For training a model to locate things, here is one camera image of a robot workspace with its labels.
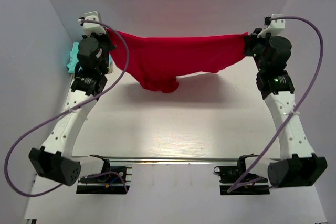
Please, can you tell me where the folded beige t shirt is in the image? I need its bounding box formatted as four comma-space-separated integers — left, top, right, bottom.
108, 63, 113, 74

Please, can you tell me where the red t shirt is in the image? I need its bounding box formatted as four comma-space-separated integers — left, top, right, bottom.
108, 30, 247, 93

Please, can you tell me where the aluminium front table rail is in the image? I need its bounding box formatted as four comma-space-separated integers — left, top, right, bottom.
70, 155, 281, 165

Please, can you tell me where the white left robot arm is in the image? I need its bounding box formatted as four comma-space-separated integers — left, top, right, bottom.
28, 32, 115, 186

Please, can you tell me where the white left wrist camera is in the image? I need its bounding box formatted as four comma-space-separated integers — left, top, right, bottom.
78, 11, 107, 36

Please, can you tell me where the folded teal t shirt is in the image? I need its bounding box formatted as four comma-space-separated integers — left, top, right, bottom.
67, 42, 113, 74

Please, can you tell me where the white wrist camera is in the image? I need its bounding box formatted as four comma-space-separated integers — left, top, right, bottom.
78, 11, 107, 36
257, 14, 286, 38

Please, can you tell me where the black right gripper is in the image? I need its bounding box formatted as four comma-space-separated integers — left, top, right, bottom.
243, 28, 276, 72

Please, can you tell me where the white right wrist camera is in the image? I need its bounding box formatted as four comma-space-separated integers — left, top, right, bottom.
257, 14, 286, 38

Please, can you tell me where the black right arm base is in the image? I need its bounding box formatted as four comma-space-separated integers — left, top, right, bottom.
214, 153, 271, 196

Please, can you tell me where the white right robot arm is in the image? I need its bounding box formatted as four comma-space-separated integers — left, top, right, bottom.
237, 28, 327, 188

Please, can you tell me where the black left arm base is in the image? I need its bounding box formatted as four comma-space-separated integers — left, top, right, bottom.
76, 155, 132, 195

